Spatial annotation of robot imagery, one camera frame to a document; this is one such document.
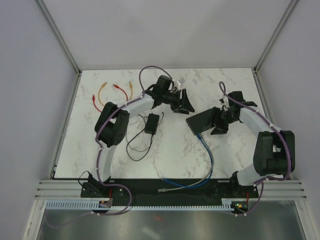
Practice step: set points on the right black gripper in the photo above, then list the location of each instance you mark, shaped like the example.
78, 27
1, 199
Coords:
220, 129

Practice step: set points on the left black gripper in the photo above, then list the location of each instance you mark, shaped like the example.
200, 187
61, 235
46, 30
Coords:
185, 103

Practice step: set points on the black network switch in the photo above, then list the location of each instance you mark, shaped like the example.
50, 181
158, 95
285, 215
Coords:
196, 123

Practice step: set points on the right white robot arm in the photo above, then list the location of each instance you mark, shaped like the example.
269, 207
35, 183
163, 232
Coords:
274, 153

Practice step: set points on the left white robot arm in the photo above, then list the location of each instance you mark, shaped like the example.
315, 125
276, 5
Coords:
111, 128

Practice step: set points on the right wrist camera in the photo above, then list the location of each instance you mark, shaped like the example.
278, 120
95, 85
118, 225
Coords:
237, 96

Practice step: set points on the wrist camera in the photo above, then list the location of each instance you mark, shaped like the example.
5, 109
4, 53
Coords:
237, 96
179, 83

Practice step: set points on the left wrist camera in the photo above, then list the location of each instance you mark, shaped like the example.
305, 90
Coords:
179, 83

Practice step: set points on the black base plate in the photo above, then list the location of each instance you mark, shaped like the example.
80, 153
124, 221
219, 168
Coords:
152, 191

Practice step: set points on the right aluminium frame post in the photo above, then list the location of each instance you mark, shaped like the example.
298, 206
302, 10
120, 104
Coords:
275, 34

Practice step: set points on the aluminium frame post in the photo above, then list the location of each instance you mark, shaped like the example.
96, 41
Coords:
57, 34
275, 34

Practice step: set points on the white slotted cable duct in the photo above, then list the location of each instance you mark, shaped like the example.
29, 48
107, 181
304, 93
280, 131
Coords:
97, 205

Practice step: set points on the aluminium front rail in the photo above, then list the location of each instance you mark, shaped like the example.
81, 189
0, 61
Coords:
271, 190

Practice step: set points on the left aluminium frame post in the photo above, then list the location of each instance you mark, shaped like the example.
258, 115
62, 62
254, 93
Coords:
57, 34

